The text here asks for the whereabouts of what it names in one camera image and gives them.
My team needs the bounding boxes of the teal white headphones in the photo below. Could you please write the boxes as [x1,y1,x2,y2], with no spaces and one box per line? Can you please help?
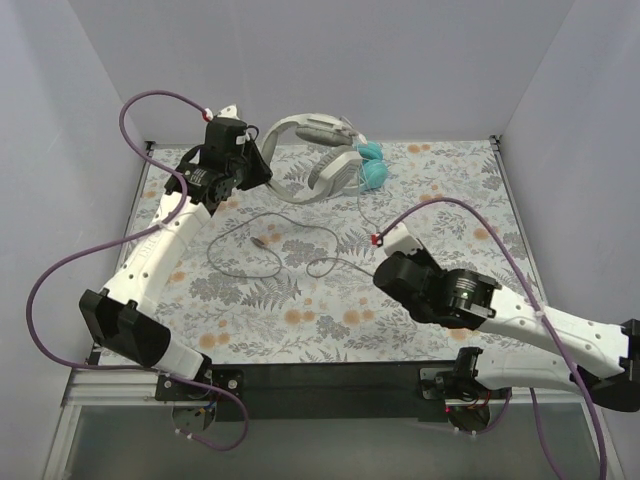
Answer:
[355,142,389,192]

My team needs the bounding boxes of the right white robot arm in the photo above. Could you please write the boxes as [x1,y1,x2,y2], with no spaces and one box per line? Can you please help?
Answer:
[373,252,639,412]

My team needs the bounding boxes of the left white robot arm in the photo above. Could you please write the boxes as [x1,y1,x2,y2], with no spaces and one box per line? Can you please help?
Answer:
[79,107,272,400]

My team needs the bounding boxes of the floral table mat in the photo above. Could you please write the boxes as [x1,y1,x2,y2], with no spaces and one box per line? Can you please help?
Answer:
[154,140,537,363]

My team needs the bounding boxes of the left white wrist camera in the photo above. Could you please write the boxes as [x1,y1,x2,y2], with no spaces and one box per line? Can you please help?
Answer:
[202,104,240,122]

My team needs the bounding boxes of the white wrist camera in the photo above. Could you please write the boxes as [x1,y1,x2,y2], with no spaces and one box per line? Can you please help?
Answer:
[371,222,425,257]
[202,104,240,122]

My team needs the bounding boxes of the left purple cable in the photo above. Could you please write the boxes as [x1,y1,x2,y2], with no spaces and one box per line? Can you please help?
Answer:
[25,90,250,453]

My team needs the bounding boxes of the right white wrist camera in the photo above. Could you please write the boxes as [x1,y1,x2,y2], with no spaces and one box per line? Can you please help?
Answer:
[371,222,425,257]

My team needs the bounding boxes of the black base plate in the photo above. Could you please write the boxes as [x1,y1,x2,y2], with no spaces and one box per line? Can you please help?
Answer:
[154,359,511,426]

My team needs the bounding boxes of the aluminium frame rail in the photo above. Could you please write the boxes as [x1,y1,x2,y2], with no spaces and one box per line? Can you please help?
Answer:
[39,369,171,480]

